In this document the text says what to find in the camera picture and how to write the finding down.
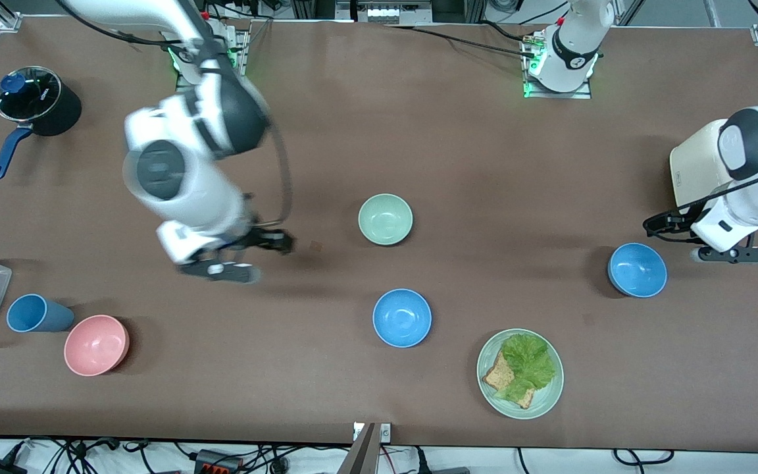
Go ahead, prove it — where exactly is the black pot with blue handle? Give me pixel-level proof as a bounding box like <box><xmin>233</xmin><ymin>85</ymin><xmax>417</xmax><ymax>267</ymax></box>
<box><xmin>0</xmin><ymin>66</ymin><xmax>82</xmax><ymax>180</ymax></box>

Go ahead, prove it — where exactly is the black orange power adapter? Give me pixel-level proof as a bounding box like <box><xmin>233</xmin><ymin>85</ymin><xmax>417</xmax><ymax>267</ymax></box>
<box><xmin>195</xmin><ymin>449</ymin><xmax>243</xmax><ymax>474</ymax></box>

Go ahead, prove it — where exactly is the blue bowl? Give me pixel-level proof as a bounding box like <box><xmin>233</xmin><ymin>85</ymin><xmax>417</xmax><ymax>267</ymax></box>
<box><xmin>607</xmin><ymin>243</ymin><xmax>668</xmax><ymax>298</ymax></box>
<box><xmin>372</xmin><ymin>288</ymin><xmax>432</xmax><ymax>348</ymax></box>

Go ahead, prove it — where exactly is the light green bowl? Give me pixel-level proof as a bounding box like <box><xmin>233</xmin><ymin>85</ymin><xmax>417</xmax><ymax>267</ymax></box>
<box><xmin>358</xmin><ymin>193</ymin><xmax>414</xmax><ymax>246</ymax></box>

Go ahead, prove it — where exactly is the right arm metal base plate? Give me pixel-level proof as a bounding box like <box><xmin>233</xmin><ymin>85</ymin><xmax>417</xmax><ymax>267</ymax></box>
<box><xmin>174</xmin><ymin>23</ymin><xmax>249</xmax><ymax>90</ymax></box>

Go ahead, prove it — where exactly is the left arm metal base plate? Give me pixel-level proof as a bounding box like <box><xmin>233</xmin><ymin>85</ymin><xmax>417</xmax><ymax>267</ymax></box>
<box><xmin>522</xmin><ymin>32</ymin><xmax>594</xmax><ymax>100</ymax></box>

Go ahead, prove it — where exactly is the grey camera mount bar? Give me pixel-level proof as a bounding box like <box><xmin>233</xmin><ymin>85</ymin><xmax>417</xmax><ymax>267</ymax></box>
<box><xmin>336</xmin><ymin>421</ymin><xmax>393</xmax><ymax>474</ymax></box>

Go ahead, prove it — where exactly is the short black table cable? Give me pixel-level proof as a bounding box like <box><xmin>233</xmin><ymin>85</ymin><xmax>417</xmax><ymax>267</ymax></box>
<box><xmin>478</xmin><ymin>18</ymin><xmax>538</xmax><ymax>44</ymax></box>

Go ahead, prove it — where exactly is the grey electronics box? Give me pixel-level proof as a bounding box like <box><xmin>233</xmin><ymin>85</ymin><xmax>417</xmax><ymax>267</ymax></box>
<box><xmin>336</xmin><ymin>0</ymin><xmax>434</xmax><ymax>26</ymax></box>

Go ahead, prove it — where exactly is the long black table cable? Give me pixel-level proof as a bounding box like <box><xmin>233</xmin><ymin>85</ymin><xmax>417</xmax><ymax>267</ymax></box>
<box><xmin>384</xmin><ymin>24</ymin><xmax>536</xmax><ymax>57</ymax></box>

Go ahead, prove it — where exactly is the black looped floor cable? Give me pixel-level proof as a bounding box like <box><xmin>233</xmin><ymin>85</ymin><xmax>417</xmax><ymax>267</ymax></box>
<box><xmin>612</xmin><ymin>448</ymin><xmax>676</xmax><ymax>465</ymax></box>

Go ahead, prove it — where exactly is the blue cup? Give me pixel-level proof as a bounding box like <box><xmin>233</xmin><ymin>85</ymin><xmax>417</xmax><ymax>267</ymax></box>
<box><xmin>7</xmin><ymin>294</ymin><xmax>76</xmax><ymax>334</ymax></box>

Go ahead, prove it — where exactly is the green lettuce leaf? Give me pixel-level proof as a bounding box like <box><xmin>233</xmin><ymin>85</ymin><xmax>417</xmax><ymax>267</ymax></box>
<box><xmin>494</xmin><ymin>333</ymin><xmax>557</xmax><ymax>404</ymax></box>

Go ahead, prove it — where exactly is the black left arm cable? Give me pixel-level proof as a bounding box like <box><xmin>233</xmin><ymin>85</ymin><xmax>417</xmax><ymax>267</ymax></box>
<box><xmin>642</xmin><ymin>0</ymin><xmax>758</xmax><ymax>238</ymax></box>

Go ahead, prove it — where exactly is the brown bread slice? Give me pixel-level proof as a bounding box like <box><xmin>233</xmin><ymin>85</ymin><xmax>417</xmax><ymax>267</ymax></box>
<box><xmin>482</xmin><ymin>349</ymin><xmax>536</xmax><ymax>410</ymax></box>

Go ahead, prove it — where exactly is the glass pot lid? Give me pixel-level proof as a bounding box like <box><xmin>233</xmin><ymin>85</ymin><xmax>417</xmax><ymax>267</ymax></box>
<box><xmin>0</xmin><ymin>66</ymin><xmax>63</xmax><ymax>123</ymax></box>

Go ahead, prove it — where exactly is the pink bowl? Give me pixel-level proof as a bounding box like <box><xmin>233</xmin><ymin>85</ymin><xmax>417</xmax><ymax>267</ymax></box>
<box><xmin>64</xmin><ymin>315</ymin><xmax>130</xmax><ymax>377</ymax></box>

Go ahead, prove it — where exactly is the light green plate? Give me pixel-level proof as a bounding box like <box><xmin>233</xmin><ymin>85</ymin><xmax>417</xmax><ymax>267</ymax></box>
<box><xmin>476</xmin><ymin>328</ymin><xmax>565</xmax><ymax>420</ymax></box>

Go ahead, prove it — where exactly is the cream white toaster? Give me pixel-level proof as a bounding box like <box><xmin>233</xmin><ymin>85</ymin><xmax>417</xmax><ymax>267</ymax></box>
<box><xmin>670</xmin><ymin>118</ymin><xmax>734</xmax><ymax>213</ymax></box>

